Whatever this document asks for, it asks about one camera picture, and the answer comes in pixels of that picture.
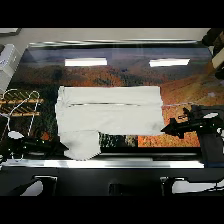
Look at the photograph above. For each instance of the white trousers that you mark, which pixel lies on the white trousers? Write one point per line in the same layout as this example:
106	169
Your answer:
110	115

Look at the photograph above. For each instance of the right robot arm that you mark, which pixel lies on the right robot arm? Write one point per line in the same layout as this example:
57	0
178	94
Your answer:
204	125

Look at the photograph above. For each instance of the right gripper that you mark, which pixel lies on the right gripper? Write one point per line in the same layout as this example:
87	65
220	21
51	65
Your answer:
176	128

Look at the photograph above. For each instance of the white box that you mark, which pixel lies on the white box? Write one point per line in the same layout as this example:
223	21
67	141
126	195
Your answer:
7	65

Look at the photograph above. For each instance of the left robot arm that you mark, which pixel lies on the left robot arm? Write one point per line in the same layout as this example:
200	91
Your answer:
33	145

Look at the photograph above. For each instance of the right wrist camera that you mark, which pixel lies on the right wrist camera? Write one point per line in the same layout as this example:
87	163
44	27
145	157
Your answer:
190	113

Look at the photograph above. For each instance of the heap of clothes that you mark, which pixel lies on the heap of clothes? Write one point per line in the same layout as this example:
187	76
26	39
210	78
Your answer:
216	46

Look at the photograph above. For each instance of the silver frame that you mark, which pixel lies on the silver frame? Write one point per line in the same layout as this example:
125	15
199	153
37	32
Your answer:
126	164

